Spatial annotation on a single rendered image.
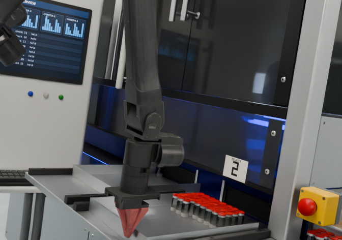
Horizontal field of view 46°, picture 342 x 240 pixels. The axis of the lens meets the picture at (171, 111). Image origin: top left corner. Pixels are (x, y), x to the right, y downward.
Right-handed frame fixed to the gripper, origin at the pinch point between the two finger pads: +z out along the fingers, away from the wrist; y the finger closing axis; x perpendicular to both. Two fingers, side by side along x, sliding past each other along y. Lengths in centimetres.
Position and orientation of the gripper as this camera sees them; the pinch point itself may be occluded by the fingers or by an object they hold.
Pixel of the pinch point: (127, 233)
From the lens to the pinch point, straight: 89.7
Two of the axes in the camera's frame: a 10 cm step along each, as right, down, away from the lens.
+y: 7.9, 0.7, 6.1
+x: -6.0, -1.5, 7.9
